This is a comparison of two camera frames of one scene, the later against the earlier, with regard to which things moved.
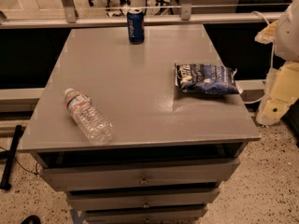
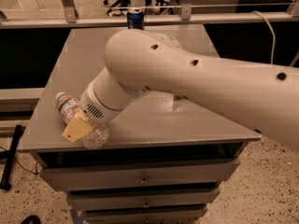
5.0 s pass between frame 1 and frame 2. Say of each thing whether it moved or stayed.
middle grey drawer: stayed
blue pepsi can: stayed
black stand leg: stayed
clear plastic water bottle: moved
